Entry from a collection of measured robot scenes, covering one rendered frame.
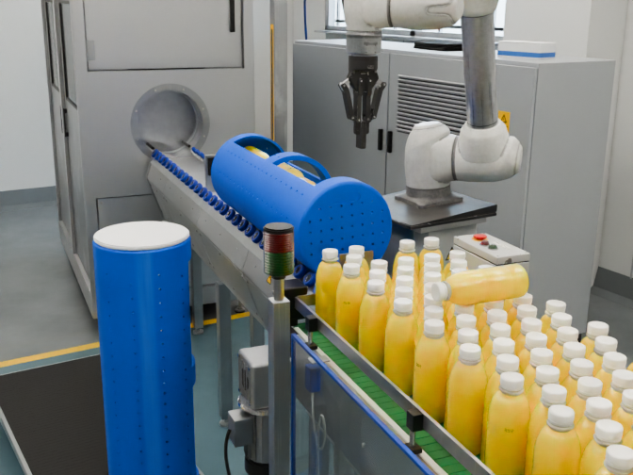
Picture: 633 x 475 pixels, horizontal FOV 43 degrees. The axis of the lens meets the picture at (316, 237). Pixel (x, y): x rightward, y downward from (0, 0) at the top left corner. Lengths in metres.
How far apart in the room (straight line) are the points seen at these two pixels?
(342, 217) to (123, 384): 0.82
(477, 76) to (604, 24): 2.32
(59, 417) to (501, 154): 1.92
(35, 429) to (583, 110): 2.72
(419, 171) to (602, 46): 2.31
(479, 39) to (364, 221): 0.72
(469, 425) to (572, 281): 2.73
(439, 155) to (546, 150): 1.15
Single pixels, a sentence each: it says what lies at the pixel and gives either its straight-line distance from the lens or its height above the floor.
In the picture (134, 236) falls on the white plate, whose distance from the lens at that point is 2.43.
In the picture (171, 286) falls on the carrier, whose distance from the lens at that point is 2.38.
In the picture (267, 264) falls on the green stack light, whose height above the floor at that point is 1.18.
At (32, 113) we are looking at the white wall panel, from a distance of 7.18.
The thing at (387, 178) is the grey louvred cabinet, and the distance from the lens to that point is 4.62.
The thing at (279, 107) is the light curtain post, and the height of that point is 1.25.
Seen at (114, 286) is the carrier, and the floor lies 0.92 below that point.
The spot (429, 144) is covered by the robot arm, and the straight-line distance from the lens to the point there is 2.78.
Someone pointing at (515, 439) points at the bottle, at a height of 1.01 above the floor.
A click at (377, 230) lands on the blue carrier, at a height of 1.09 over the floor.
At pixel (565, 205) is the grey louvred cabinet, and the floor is 0.78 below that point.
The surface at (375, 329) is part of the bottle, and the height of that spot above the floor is 1.01.
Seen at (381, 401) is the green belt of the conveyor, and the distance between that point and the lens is 1.74.
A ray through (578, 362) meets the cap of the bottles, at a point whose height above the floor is 1.10.
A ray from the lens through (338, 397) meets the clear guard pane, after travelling 1.72.
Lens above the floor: 1.70
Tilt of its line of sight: 16 degrees down
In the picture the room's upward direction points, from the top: 1 degrees clockwise
